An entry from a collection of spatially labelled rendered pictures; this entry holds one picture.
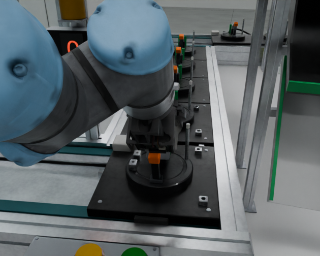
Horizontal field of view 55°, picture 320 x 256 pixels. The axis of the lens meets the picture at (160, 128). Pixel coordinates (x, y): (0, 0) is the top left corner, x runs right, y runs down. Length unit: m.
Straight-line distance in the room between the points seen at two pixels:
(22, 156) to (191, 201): 0.36
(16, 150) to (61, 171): 0.49
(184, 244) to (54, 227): 0.23
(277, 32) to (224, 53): 1.18
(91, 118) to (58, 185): 0.46
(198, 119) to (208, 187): 0.30
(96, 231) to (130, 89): 0.32
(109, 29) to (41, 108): 0.13
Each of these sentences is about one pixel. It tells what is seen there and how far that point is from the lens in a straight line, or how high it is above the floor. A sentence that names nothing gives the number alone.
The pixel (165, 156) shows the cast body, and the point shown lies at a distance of 0.59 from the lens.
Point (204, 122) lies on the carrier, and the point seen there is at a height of 0.97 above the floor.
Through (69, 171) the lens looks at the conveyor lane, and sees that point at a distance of 0.78.
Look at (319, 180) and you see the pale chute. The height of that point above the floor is 1.03.
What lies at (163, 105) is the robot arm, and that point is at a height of 1.21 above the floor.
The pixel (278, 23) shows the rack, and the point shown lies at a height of 1.27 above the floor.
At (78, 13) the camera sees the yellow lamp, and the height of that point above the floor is 1.27.
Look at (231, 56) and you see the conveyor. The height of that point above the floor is 0.91.
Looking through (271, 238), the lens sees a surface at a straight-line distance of 0.71.
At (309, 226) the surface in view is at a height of 0.86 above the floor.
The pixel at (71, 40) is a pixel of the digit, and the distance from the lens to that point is 0.68.
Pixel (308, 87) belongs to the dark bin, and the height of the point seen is 1.20.
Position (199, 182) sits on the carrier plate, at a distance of 0.64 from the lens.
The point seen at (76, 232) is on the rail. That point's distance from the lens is 0.57.
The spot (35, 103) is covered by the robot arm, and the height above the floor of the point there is 1.30.
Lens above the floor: 1.36
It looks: 28 degrees down
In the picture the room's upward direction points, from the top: straight up
